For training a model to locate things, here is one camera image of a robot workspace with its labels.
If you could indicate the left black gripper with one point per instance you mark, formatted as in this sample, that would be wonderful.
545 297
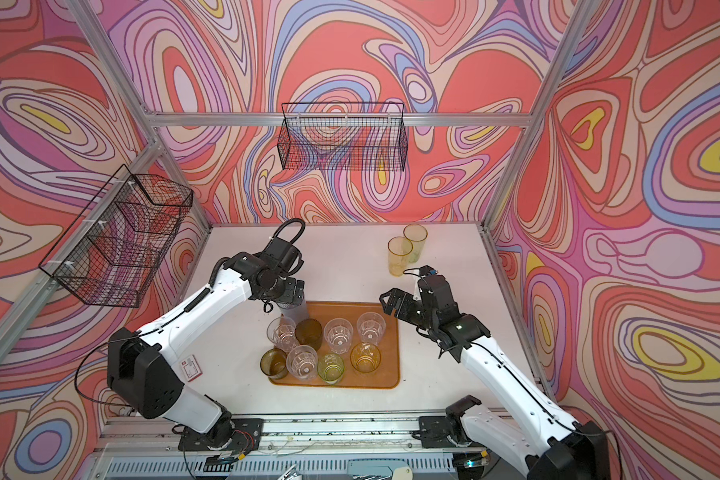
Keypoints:
292 295

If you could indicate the clear faceted glass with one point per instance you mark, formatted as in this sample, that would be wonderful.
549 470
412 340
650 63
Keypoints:
281 333

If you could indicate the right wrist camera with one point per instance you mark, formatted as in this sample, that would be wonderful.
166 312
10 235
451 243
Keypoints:
426 271

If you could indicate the tall olive textured glass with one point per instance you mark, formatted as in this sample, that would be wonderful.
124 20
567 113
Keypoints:
309 332

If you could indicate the black wire basket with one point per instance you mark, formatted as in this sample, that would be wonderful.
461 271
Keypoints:
122 247
343 136

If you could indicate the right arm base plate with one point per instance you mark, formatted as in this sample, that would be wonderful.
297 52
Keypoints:
440 431

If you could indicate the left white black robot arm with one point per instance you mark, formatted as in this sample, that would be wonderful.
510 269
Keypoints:
140 364

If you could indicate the black wire basket left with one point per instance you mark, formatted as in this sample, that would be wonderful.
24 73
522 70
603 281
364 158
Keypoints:
122 247

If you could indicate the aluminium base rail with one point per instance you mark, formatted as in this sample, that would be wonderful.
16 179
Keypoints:
345 443

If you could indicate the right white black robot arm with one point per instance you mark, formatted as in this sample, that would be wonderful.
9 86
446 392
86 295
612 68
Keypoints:
544 441

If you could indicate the brown plastic tray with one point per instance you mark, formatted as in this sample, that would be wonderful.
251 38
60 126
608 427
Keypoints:
386 376

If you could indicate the tall clear glass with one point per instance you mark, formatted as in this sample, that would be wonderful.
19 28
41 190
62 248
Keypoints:
338 334

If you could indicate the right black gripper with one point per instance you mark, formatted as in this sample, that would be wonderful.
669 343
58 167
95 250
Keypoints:
405 298

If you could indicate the blue textured glass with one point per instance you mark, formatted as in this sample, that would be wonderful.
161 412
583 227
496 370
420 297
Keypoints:
297 313

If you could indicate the short amber textured glass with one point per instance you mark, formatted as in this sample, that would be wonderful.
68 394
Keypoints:
273 364

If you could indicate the tall yellow glass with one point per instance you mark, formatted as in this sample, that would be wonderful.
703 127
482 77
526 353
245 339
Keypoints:
399 248

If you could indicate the small red white card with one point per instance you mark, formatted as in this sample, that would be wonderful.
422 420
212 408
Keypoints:
190 368

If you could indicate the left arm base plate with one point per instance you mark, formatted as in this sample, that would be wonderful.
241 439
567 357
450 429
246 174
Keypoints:
238 435

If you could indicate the tall light green glass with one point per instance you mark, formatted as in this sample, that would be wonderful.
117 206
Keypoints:
417 235

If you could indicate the black wire basket back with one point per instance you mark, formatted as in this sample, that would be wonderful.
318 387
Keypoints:
343 136

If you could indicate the pale green glass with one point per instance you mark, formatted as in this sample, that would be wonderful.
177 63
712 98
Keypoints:
331 368

